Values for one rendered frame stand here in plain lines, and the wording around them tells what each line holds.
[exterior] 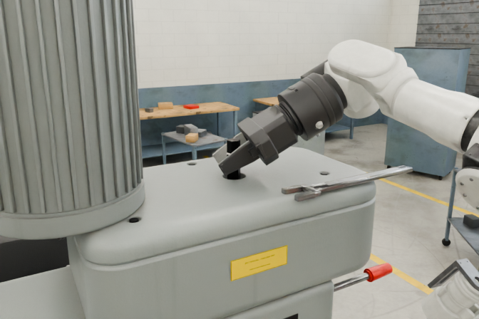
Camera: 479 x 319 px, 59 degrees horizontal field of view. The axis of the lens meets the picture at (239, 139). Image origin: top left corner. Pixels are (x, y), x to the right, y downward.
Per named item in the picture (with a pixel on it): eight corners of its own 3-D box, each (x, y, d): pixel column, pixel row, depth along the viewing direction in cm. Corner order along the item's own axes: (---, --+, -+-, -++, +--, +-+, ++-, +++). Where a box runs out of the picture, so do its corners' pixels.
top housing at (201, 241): (294, 211, 93) (296, 141, 89) (386, 267, 71) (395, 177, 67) (67, 265, 71) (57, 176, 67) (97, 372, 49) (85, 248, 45)
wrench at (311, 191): (398, 166, 72) (398, 162, 72) (418, 173, 69) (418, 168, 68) (281, 192, 60) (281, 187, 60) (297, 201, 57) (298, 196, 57)
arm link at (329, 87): (336, 144, 69) (393, 107, 69) (320, 97, 61) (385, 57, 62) (301, 110, 77) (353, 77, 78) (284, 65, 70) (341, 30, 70)
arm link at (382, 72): (331, 98, 72) (395, 129, 62) (318, 57, 66) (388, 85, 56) (356, 75, 73) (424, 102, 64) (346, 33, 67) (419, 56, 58)
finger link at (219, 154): (220, 167, 70) (251, 147, 70) (210, 152, 69) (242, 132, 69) (219, 164, 71) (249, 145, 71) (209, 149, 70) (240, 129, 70)
